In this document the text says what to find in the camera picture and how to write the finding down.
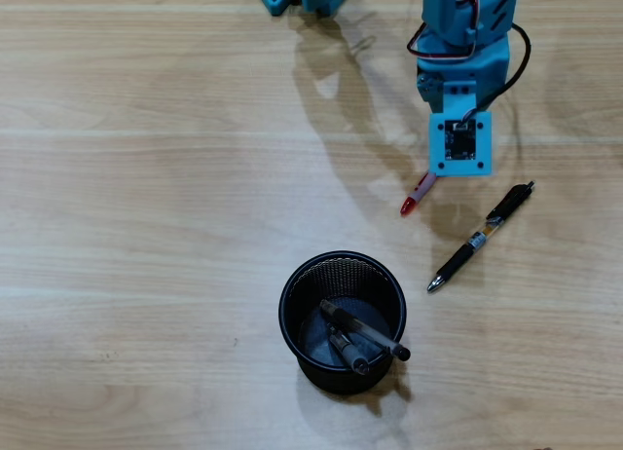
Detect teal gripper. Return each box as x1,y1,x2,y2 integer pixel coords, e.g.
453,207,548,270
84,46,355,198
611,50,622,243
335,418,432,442
416,34,511,114

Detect red retractable pen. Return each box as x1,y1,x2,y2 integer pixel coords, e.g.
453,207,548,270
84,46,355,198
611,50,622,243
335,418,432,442
399,171,438,217

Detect black retractable pen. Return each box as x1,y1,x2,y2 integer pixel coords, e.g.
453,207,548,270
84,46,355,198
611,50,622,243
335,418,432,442
426,180,536,294

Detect dark grey pen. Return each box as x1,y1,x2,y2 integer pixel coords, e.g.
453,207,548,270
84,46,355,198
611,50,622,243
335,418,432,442
319,298,412,362

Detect clear retractable pen grey grip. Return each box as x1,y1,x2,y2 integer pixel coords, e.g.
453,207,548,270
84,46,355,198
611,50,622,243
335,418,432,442
326,322,371,376

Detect black mesh pen holder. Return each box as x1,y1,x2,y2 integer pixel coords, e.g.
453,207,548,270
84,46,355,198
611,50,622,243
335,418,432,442
278,249,409,396

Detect red white servo wires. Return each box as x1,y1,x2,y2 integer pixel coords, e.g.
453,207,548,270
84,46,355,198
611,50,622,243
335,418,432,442
406,0,482,61

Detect teal wrist camera module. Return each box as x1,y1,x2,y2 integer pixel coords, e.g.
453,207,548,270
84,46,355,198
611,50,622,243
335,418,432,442
427,82,494,178

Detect black camera cable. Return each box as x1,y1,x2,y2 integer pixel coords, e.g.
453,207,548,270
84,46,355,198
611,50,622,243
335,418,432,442
461,21,532,128

